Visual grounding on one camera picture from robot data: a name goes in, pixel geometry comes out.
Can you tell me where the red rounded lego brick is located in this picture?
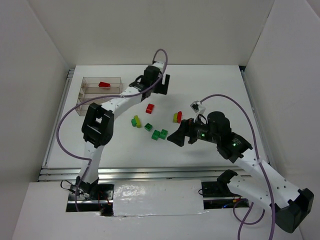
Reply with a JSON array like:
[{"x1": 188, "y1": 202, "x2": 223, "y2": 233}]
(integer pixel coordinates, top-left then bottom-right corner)
[{"x1": 145, "y1": 103, "x2": 155, "y2": 114}]

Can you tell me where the purple cable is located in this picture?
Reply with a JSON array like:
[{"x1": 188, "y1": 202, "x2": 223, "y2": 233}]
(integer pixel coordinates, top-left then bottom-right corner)
[
  {"x1": 198, "y1": 94, "x2": 276, "y2": 240},
  {"x1": 56, "y1": 48, "x2": 169, "y2": 212}
]

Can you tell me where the dark green small lego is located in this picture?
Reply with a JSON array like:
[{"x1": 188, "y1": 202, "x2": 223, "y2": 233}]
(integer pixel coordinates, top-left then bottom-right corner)
[{"x1": 144, "y1": 123, "x2": 153, "y2": 132}]

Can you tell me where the lime rounded lego brick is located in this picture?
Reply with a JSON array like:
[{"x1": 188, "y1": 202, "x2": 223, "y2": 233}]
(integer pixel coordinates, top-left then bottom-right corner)
[{"x1": 173, "y1": 113, "x2": 178, "y2": 123}]

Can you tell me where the lime long lego brick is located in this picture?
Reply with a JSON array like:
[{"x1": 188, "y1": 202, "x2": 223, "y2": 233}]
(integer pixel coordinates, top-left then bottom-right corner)
[{"x1": 133, "y1": 115, "x2": 142, "y2": 128}]

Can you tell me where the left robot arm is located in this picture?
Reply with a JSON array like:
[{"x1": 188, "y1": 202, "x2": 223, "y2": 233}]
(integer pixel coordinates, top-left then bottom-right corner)
[{"x1": 74, "y1": 60, "x2": 170, "y2": 197}]

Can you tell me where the red long lego brick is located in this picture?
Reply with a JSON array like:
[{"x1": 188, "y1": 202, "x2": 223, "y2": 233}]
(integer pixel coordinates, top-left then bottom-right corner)
[{"x1": 176, "y1": 111, "x2": 182, "y2": 124}]

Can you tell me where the white foil cover plate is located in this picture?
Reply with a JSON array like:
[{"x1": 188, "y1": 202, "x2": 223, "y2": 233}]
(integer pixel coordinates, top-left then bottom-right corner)
[{"x1": 112, "y1": 179, "x2": 205, "y2": 217}]

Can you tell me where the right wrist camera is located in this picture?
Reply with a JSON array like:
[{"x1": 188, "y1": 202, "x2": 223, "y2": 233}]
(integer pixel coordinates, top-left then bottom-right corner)
[{"x1": 190, "y1": 101, "x2": 206, "y2": 115}]

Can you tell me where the red sloped lego brick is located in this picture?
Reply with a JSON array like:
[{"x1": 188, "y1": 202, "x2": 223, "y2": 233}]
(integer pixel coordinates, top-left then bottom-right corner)
[{"x1": 98, "y1": 81, "x2": 111, "y2": 88}]

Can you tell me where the clear three-compartment plastic container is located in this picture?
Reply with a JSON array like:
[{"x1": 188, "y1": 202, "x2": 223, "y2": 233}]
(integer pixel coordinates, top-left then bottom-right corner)
[{"x1": 76, "y1": 77, "x2": 123, "y2": 116}]

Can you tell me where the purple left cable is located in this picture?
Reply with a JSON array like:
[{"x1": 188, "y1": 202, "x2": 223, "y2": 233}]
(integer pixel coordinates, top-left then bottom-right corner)
[{"x1": 56, "y1": 48, "x2": 169, "y2": 212}]

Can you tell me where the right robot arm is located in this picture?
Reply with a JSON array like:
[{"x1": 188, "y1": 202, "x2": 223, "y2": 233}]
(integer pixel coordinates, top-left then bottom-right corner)
[{"x1": 181, "y1": 111, "x2": 314, "y2": 233}]

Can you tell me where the green square lego brick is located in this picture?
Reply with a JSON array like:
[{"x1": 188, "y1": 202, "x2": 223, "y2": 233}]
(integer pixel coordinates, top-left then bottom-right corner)
[{"x1": 151, "y1": 130, "x2": 161, "y2": 141}]

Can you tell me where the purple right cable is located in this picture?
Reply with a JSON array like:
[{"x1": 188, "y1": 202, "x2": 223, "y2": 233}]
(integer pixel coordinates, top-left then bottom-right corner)
[{"x1": 198, "y1": 94, "x2": 276, "y2": 240}]

